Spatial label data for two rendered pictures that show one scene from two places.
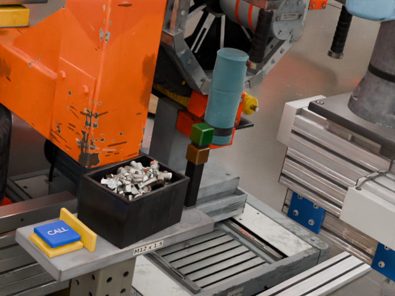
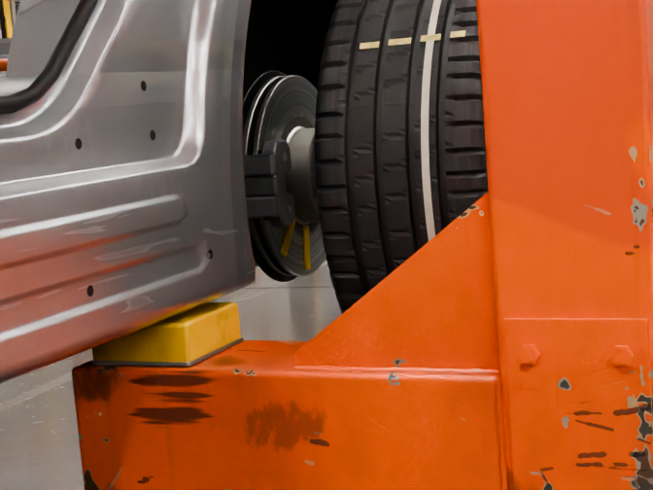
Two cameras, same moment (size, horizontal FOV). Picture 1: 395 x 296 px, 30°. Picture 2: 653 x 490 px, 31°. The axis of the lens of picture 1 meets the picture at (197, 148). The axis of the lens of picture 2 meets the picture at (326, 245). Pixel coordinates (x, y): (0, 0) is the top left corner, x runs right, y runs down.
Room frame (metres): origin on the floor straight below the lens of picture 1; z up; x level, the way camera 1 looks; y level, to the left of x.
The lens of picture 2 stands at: (0.55, 0.89, 0.97)
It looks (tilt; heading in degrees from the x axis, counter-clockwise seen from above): 7 degrees down; 341
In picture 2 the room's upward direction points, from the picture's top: 5 degrees counter-clockwise
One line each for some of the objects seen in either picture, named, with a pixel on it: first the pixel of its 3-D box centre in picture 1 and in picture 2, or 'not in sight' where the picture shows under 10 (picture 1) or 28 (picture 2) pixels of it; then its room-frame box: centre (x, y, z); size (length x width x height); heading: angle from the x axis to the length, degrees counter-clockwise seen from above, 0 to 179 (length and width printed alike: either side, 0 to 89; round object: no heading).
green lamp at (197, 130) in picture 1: (201, 134); not in sight; (1.55, 0.00, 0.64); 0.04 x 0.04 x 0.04; 47
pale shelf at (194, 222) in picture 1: (120, 229); not in sight; (1.40, 0.13, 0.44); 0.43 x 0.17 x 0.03; 137
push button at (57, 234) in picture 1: (56, 235); not in sight; (1.28, 0.25, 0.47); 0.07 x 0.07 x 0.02; 47
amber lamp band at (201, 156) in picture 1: (197, 153); not in sight; (1.55, 0.00, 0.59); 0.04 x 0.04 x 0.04; 47
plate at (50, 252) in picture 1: (56, 241); not in sight; (1.28, 0.25, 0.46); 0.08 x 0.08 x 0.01; 47
